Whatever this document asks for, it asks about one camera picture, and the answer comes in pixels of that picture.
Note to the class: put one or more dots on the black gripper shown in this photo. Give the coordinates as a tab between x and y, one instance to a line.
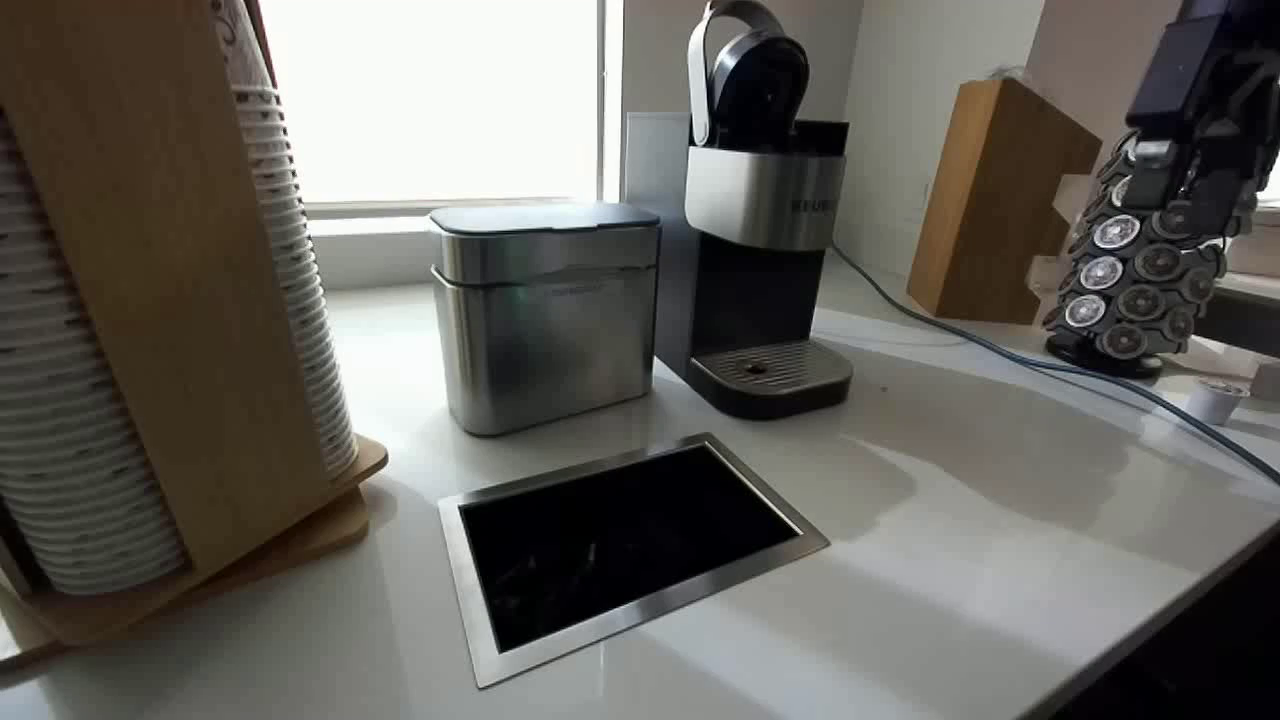
1206	63

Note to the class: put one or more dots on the coffee pod carousel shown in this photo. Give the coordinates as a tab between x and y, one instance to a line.
1133	293

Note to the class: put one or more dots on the black silver pod coffee machine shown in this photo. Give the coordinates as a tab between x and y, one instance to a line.
760	201

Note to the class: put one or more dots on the steel framed counter trash chute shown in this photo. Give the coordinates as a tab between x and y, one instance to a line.
643	608

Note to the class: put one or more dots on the stack of paper cups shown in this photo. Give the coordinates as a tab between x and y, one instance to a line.
301	293
66	443

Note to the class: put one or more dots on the black box device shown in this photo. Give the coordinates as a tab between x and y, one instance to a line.
1247	320

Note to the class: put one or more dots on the wooden knife block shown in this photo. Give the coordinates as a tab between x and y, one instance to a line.
986	214

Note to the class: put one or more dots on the small white adapter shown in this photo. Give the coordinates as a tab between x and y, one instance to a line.
1212	401

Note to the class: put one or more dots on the stainless steel canister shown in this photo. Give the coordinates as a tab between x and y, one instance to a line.
547	334

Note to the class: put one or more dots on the window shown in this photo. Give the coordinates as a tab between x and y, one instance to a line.
441	93

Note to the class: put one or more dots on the wooden cup dispenser stand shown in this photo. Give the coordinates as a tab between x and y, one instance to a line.
146	267

